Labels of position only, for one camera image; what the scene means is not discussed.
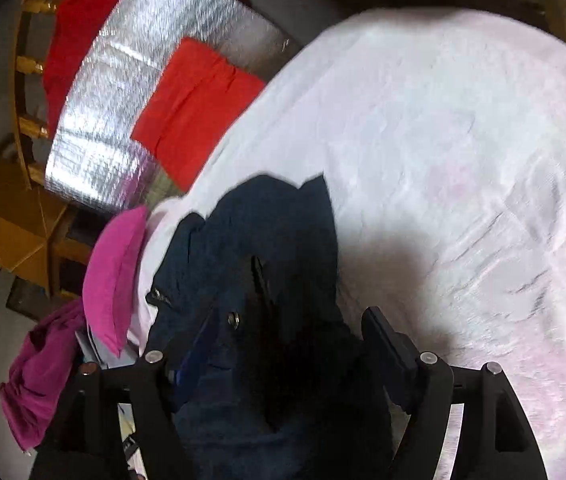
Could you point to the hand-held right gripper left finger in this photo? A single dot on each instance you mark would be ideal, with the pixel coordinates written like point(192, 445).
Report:
point(190, 360)

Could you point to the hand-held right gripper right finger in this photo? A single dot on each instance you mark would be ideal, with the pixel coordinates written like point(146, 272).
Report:
point(388, 355)

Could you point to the navy blue zip jacket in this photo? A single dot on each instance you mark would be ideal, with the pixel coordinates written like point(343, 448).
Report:
point(273, 240)

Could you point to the magenta pillow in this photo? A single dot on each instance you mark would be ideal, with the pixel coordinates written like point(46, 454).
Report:
point(113, 280)

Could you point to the magenta fleece garment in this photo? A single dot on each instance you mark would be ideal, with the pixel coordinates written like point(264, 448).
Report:
point(38, 375)

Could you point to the wooden pillar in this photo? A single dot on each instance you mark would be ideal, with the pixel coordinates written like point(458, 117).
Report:
point(3, 220)

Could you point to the red pillow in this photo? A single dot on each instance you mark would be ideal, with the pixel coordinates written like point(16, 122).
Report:
point(193, 110)

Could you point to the silver foil panel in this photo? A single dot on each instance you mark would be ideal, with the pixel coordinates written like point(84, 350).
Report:
point(108, 110)

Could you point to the wooden stair railing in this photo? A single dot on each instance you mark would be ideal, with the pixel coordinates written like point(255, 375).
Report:
point(17, 110)

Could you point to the red cloth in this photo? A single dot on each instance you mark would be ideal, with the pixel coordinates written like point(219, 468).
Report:
point(83, 20)

